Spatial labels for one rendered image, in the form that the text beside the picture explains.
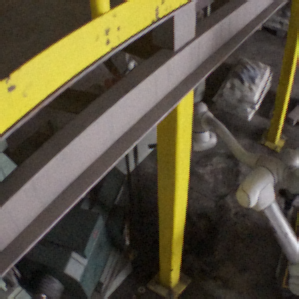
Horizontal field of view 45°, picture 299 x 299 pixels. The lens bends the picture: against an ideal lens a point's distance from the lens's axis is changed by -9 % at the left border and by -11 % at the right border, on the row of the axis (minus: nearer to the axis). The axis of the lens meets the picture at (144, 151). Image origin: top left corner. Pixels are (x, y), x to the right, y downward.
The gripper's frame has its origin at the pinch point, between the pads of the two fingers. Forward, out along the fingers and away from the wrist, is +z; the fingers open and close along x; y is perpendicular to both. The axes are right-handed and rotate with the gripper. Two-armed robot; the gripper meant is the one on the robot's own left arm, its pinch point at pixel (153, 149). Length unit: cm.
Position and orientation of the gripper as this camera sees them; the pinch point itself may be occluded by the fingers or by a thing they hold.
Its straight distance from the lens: 228.9
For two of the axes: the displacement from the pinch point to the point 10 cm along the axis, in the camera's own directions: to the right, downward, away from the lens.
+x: 1.9, 7.2, -6.7
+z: -9.8, 1.7, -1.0
